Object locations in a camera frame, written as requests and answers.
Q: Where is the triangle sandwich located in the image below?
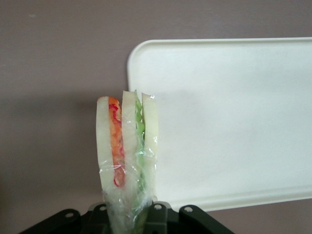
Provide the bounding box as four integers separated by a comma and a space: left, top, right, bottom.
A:
95, 89, 160, 234

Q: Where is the cream rectangular tray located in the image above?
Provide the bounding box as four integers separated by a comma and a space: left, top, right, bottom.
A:
126, 37, 312, 213

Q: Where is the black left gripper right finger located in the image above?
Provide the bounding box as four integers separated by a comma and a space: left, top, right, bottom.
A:
145, 201, 235, 234

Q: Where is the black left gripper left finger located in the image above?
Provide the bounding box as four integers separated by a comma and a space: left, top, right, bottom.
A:
18, 203, 110, 234

